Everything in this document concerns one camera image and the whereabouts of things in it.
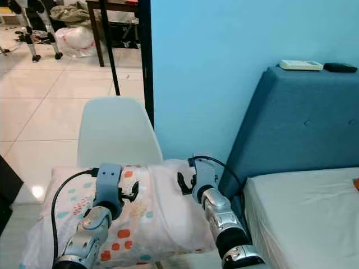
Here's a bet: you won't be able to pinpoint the thin black pole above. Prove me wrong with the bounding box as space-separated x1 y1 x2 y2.
99 0 122 96

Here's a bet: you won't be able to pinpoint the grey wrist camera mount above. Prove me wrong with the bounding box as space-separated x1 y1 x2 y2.
94 163 124 205
192 154 219 191

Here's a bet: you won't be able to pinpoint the spare humanoid robot legs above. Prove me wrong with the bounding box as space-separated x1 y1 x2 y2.
4 0 66 62

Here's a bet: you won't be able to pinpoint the white pillow with coloured dots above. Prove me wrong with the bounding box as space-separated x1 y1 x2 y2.
20 160 219 269

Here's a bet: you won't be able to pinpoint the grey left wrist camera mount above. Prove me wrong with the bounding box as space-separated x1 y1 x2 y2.
94 163 124 205

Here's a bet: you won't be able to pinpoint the dark wooden table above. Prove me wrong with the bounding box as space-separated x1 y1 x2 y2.
85 0 139 68

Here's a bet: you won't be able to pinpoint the white plastic chair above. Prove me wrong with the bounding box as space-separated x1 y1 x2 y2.
77 96 164 168

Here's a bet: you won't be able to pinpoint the mattress with white sheet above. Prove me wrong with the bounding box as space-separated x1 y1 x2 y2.
242 167 359 269

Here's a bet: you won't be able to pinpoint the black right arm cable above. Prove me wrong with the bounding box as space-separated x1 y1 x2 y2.
190 156 248 225

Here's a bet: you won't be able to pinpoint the clear plastic bag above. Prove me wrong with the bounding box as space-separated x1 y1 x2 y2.
54 25 97 59

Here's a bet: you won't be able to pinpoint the olive green clothes pile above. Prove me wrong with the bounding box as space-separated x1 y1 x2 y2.
49 4 90 26

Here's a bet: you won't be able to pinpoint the black remote control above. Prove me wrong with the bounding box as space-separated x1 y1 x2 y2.
323 62 358 73

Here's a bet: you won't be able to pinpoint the blue upholstered headboard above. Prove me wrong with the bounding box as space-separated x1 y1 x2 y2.
219 65 359 197

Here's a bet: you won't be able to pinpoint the white remote control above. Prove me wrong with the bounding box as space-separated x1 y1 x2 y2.
279 59 324 71

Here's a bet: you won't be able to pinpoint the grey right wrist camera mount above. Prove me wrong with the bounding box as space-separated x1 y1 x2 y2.
192 154 219 191

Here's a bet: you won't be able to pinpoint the dark door frame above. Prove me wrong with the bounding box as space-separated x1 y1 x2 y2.
137 0 154 128

